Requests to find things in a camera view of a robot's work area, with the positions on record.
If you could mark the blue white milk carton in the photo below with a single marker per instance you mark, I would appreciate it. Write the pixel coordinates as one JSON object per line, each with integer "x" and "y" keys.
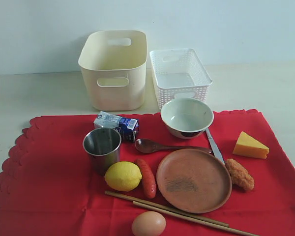
{"x": 128, "y": 128}

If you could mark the yellow lemon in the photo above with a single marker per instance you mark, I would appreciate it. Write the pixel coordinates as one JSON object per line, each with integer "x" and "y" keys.
{"x": 123, "y": 176}

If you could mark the yellow cheese wedge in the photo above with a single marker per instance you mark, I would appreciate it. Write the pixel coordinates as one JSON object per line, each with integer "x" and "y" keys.
{"x": 250, "y": 147}

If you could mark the dark wooden spoon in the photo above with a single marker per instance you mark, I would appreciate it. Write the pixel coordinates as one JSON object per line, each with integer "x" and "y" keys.
{"x": 150, "y": 146}

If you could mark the pale green ceramic bowl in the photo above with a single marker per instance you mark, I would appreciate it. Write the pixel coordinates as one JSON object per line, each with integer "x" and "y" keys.
{"x": 186, "y": 118}

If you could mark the stainless steel cup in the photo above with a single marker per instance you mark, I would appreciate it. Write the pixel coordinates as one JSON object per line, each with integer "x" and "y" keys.
{"x": 103, "y": 148}

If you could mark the white perforated plastic basket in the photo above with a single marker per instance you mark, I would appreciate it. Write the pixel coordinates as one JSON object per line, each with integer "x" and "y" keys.
{"x": 178, "y": 73}

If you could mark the red sausage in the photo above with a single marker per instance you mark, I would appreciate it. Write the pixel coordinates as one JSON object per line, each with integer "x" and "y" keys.
{"x": 148, "y": 179}

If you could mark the cream plastic storage bin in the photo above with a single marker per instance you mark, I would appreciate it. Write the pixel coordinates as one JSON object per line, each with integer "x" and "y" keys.
{"x": 113, "y": 66}

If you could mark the silver table knife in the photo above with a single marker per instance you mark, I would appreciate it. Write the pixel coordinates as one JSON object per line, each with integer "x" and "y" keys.
{"x": 214, "y": 146}

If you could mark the brown clay plate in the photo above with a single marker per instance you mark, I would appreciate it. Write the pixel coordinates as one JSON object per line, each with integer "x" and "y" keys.
{"x": 193, "y": 181}

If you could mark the upper wooden chopstick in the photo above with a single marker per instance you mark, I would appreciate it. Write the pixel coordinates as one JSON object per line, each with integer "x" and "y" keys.
{"x": 171, "y": 209}

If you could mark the wooden chopstick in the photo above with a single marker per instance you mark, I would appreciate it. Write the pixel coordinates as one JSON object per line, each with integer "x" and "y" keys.
{"x": 198, "y": 221}
{"x": 171, "y": 209}

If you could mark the red scalloped cloth mat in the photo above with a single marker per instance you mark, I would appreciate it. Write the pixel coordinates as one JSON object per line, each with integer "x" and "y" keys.
{"x": 49, "y": 188}

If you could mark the brown egg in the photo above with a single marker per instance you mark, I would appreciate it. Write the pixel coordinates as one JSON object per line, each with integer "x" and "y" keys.
{"x": 149, "y": 223}

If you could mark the lower wooden chopstick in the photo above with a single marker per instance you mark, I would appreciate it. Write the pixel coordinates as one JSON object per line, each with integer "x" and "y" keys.
{"x": 198, "y": 221}

